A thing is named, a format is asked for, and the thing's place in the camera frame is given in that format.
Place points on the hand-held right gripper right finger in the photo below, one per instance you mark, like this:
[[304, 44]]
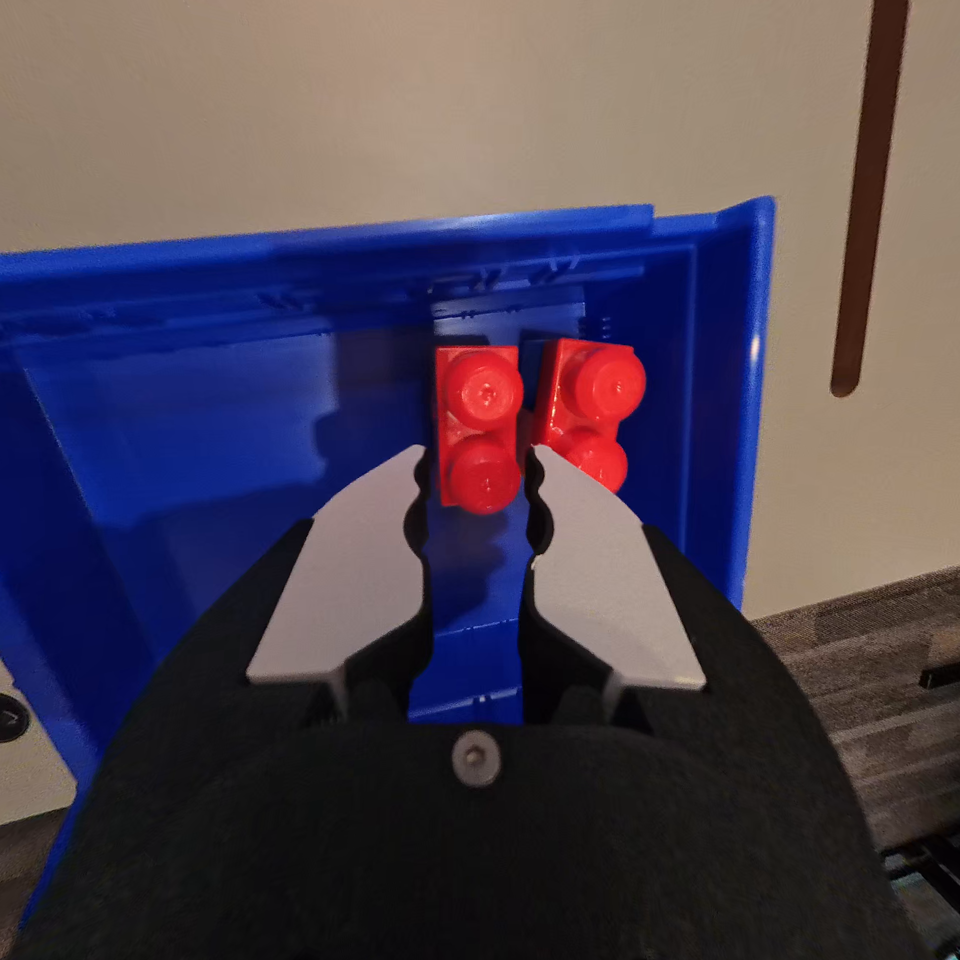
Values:
[[607, 600]]

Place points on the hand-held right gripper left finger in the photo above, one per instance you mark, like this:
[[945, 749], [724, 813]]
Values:
[[352, 592]]

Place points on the red two-stud toy block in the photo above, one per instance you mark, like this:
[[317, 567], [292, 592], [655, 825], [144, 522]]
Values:
[[600, 382], [480, 397]]

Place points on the blue plastic bin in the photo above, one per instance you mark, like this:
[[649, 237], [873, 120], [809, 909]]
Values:
[[187, 420]]

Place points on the white mounting plate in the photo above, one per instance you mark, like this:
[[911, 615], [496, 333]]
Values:
[[30, 780]]

